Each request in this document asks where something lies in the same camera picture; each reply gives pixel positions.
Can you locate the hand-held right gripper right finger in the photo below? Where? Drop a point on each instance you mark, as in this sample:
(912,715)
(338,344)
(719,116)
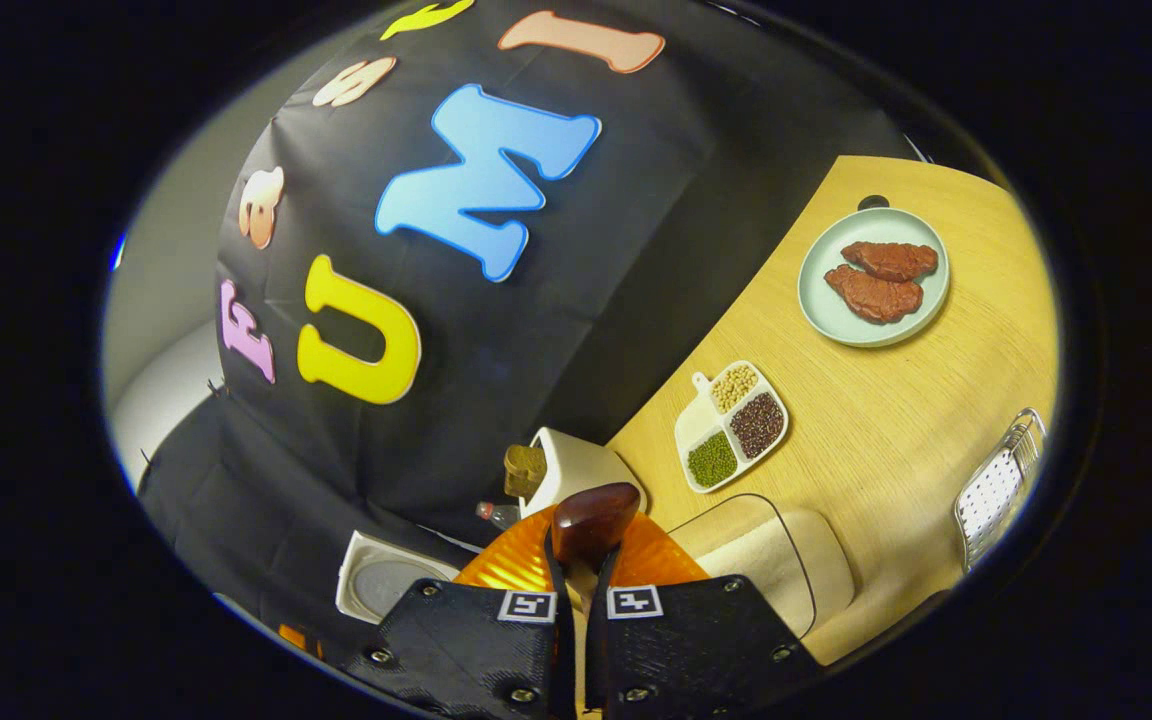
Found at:
(696,640)

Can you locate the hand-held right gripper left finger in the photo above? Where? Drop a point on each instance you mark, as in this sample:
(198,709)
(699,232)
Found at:
(456,640)

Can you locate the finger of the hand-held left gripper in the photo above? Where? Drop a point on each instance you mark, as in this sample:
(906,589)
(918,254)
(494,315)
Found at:
(296,638)

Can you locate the white rice cooker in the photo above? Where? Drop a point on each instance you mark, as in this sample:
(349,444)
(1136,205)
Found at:
(386,580)

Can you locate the brown wooden spoon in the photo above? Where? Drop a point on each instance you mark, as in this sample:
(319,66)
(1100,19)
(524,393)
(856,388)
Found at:
(596,520)

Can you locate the clear plastic water bottle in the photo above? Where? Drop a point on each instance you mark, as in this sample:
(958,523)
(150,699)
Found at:
(501,515)

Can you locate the brown bread slice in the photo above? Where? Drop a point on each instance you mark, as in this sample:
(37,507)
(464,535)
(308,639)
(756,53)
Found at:
(524,470)

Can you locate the white toaster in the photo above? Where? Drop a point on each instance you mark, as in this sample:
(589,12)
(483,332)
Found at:
(576,465)

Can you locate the white divided bean dish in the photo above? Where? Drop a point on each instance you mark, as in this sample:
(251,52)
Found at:
(756,425)

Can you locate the pale green plate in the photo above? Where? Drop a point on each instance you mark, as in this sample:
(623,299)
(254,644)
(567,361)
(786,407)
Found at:
(821,310)

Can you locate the black backdrop cloth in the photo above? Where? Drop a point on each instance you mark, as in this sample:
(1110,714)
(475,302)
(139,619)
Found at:
(586,300)

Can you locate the black table grommet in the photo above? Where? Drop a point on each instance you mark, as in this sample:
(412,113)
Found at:
(873,202)

